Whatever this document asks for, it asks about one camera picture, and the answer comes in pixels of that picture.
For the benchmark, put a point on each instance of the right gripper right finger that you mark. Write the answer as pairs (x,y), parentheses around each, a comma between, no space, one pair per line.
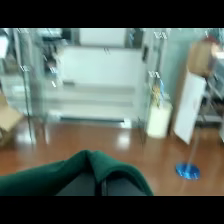
(125,188)

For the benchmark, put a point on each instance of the brown cardboard box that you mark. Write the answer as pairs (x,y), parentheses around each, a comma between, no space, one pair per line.
(8,121)
(200,58)

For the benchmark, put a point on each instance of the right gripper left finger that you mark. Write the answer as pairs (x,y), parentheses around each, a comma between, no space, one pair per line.
(83,186)

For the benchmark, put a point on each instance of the white board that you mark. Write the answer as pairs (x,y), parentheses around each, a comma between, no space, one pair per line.
(189,106)

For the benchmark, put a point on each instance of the dark green garment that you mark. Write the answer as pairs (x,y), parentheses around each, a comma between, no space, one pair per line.
(36,176)

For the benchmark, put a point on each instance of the blue round floor stand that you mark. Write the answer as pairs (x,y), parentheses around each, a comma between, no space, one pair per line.
(187,170)

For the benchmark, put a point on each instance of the cream round bin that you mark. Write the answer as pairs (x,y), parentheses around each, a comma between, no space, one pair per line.
(159,120)

